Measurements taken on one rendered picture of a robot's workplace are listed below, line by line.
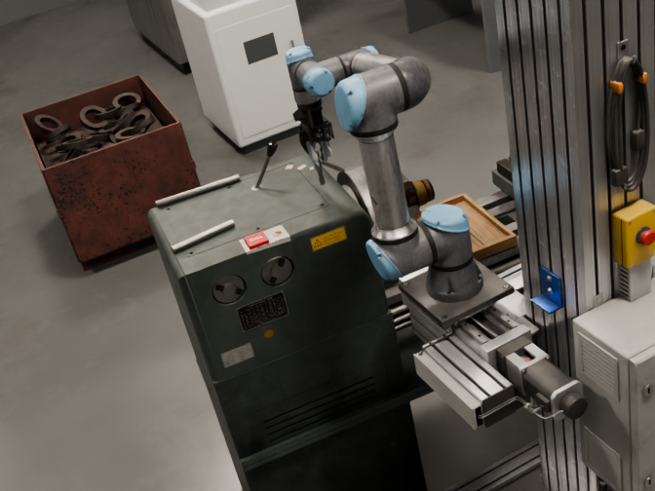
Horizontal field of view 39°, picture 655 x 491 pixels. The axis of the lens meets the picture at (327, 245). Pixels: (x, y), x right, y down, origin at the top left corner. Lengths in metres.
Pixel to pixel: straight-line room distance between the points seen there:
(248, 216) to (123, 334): 2.07
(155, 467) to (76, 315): 1.36
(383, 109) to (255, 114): 3.97
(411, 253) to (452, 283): 0.16
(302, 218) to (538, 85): 0.95
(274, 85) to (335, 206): 3.35
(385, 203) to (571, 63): 0.58
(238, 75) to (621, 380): 4.18
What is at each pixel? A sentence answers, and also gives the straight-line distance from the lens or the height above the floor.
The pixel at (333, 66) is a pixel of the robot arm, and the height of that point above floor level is 1.70.
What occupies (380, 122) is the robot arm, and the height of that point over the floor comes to 1.71.
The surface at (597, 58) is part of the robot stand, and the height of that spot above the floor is 1.83.
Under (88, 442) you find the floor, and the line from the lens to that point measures 4.19.
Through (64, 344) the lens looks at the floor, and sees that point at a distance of 4.84.
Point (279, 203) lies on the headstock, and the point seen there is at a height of 1.26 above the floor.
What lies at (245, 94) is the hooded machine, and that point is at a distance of 5.96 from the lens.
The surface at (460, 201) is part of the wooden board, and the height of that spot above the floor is 0.89.
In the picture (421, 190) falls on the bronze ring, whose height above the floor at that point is 1.11.
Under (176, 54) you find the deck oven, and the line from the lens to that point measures 7.71.
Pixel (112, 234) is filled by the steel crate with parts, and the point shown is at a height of 0.21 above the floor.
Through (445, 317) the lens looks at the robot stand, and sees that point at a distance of 2.35.
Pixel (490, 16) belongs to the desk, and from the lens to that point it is 6.49.
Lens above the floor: 2.59
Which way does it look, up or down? 32 degrees down
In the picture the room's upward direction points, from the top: 13 degrees counter-clockwise
